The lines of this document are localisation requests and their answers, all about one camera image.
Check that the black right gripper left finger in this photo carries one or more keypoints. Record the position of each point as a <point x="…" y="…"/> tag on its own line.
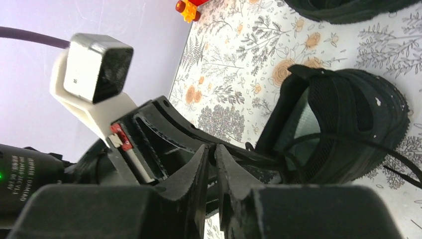
<point x="173" y="209"/>

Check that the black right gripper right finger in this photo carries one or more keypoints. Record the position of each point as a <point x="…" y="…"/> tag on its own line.
<point x="249" y="209"/>

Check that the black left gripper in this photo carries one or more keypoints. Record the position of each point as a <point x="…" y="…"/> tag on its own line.
<point x="148" y="144"/>

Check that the black sneaker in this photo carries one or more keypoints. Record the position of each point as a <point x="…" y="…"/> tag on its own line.
<point x="346" y="11"/>
<point x="332" y="127"/>

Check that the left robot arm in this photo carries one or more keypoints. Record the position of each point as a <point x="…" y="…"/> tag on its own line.
<point x="24" y="170"/>

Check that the floral patterned mat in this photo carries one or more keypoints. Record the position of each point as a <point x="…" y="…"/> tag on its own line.
<point x="237" y="55"/>

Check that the red yellow toy rocket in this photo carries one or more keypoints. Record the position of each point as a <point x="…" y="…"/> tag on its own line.
<point x="188" y="9"/>

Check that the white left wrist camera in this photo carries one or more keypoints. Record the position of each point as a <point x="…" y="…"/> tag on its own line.
<point x="88" y="78"/>

